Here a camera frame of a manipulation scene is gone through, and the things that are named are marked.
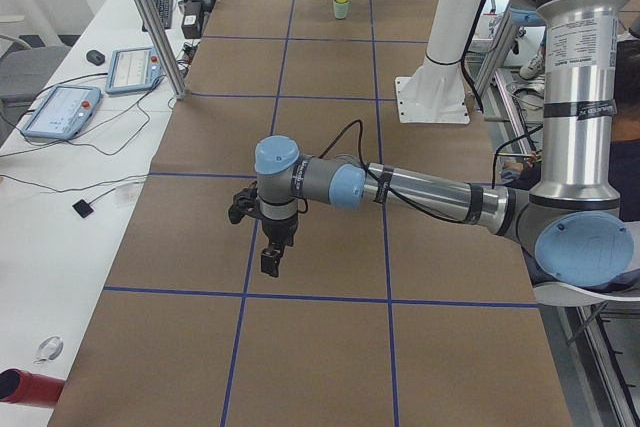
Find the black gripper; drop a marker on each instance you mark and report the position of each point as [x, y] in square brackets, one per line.
[278, 231]

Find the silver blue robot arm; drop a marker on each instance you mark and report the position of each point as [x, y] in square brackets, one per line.
[568, 221]

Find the green plastic cup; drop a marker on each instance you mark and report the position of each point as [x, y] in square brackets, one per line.
[340, 10]

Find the black power adapter box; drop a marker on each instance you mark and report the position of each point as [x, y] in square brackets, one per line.
[192, 21]

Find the black keyboard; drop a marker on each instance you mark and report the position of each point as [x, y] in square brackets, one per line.
[165, 11]

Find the small black square pad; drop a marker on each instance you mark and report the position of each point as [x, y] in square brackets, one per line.
[83, 208]

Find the far blue teach pendant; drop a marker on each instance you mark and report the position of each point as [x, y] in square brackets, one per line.
[133, 70]

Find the blue teach pendant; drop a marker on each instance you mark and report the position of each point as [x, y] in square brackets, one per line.
[63, 112]
[133, 70]

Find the clear tape roll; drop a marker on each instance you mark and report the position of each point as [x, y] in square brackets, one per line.
[49, 350]

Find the black computer mouse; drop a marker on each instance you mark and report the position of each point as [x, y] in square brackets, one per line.
[95, 57]

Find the near blue teach pendant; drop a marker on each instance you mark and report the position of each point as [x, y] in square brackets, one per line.
[63, 112]

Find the white chair seat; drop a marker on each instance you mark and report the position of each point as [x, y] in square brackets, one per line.
[560, 294]

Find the red cylinder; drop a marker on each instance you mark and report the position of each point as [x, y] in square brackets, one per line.
[25, 388]

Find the seated person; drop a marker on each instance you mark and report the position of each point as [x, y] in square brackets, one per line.
[623, 158]

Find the grey office chair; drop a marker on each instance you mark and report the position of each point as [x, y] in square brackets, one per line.
[25, 72]

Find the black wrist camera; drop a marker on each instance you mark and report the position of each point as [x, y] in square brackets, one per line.
[244, 204]

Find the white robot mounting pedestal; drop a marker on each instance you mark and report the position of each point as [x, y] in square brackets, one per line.
[435, 93]

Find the aluminium frame post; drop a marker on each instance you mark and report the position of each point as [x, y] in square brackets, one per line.
[155, 29]

